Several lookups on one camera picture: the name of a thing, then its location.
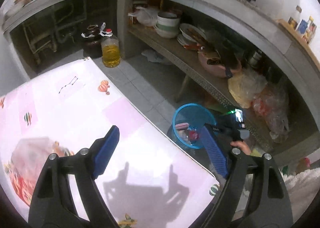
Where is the blue plastic trash basket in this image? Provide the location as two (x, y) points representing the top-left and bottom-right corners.
(171, 103), (214, 150)

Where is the clear zip plastic bag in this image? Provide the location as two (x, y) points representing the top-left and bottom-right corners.
(3, 137), (74, 206)

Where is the red drink can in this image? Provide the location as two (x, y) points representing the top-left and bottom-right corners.
(188, 130), (199, 144)

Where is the pink bubble wrap pouch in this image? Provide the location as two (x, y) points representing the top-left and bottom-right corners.
(175, 123), (189, 131)

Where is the person's right hand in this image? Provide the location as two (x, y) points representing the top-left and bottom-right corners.
(230, 141), (251, 155)

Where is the yellow plastic bag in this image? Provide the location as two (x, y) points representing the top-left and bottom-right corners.
(228, 68), (267, 109)

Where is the red contents plastic bag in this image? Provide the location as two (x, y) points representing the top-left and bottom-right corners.
(252, 84), (290, 144)

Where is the pink plastic basin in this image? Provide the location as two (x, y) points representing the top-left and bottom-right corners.
(198, 50), (242, 79)

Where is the pink patterned tablecloth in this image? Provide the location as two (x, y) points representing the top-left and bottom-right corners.
(1, 58), (218, 227)

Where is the stack of plates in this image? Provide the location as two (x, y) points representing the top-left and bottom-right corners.
(177, 23), (207, 50)

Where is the wooden cutting board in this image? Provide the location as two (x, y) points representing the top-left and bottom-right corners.
(276, 19), (319, 72)

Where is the stack of white bowls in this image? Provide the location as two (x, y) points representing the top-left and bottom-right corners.
(155, 11), (180, 39)

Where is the white plastic bag on shelf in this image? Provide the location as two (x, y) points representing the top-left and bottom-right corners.
(128, 7), (159, 27)

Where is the cooking oil bottle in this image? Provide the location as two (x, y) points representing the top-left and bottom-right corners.
(101, 29), (120, 68)

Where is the dark clay jar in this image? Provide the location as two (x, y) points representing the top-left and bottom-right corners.
(81, 24), (103, 59)

